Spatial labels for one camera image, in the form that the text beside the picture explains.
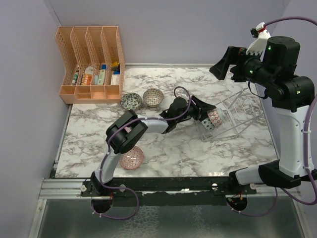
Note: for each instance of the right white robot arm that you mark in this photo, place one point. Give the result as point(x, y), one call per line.
point(292, 97)

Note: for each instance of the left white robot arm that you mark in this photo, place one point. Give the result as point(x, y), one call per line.
point(126, 131)

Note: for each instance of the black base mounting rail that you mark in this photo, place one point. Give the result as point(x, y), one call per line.
point(156, 191)

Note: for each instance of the orange plastic desk organizer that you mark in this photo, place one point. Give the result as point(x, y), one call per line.
point(94, 64)

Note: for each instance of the green leaf pattern bowl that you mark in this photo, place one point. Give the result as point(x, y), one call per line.
point(131, 101)

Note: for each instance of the items in organizer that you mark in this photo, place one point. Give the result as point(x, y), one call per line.
point(99, 78)

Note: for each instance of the blue floral pattern bowl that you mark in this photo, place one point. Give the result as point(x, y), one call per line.
point(208, 125)

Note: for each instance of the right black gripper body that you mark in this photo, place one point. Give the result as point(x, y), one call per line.
point(249, 68)

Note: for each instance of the white wire dish rack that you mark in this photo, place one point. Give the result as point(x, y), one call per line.
point(241, 110)

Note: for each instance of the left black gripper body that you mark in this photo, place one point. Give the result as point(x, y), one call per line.
point(192, 111)

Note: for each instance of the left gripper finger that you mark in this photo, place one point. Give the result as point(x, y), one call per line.
point(200, 106)
point(203, 115)

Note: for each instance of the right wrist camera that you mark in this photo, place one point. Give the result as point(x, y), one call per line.
point(261, 36)

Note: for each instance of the red geometric pattern bowl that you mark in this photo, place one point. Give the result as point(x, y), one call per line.
point(216, 117)

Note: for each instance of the brown tile pattern bowl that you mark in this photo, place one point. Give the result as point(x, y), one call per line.
point(153, 97)

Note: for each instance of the red circle pattern bowl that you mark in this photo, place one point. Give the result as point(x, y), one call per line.
point(132, 159)

